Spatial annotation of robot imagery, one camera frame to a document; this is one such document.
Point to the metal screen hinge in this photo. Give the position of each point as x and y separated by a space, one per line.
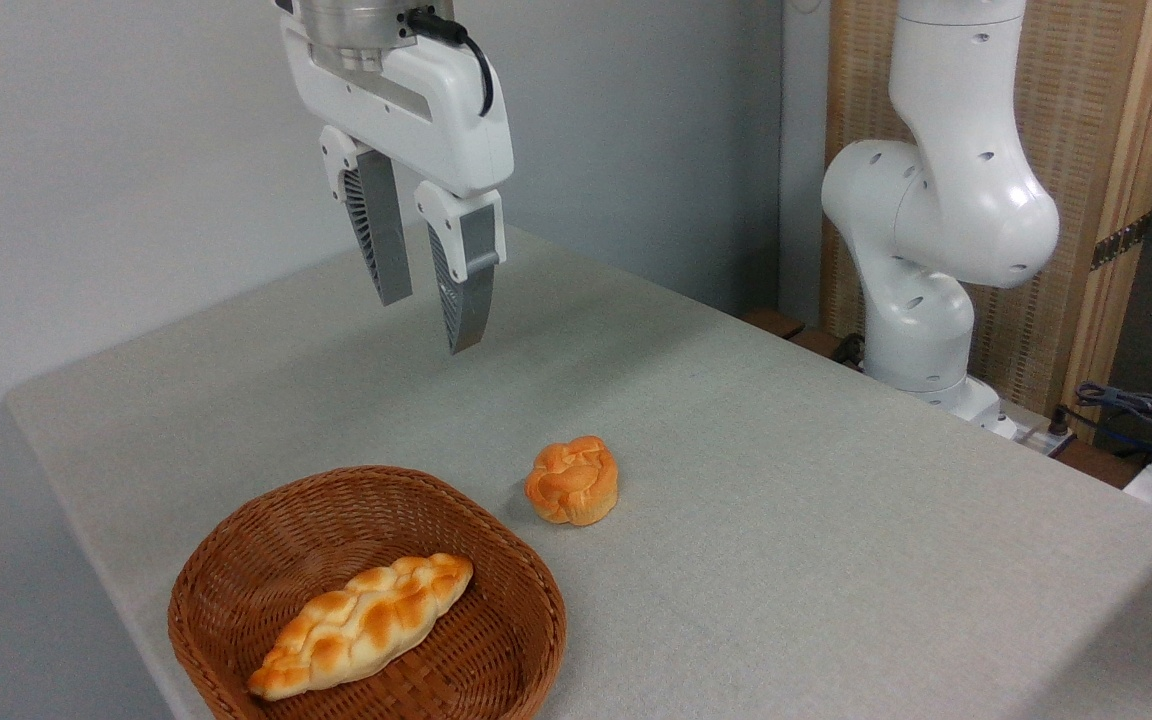
1121 242

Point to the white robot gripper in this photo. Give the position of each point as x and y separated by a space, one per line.
436 125

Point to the wooden woven screen panel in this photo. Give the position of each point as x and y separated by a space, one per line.
1086 100

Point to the brown wicker basket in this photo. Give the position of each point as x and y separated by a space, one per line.
501 640

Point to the long braided bread loaf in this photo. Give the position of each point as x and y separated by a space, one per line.
361 625

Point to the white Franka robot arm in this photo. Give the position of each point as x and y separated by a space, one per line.
946 200

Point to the small round bread roll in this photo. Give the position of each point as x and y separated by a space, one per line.
573 482

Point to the grey tablecloth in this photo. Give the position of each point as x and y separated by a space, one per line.
786 560

